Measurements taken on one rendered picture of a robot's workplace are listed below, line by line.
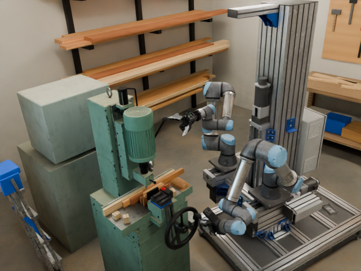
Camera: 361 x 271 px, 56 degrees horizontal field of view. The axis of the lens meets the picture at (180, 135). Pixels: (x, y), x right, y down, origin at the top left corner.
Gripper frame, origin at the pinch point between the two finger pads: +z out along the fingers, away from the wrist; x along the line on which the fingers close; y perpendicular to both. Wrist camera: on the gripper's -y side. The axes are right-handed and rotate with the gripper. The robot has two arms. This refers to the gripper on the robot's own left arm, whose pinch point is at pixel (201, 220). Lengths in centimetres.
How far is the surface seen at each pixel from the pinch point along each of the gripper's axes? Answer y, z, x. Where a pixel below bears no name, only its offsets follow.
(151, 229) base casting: -6.0, 23.0, -22.9
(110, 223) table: -23, 26, -43
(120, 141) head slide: -65, 23, -15
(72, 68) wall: -154, 221, 58
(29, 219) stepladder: -42, 80, -76
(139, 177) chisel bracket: -38.7, 25.6, -13.3
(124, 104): -85, 12, -7
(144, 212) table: -19.4, 19.0, -23.7
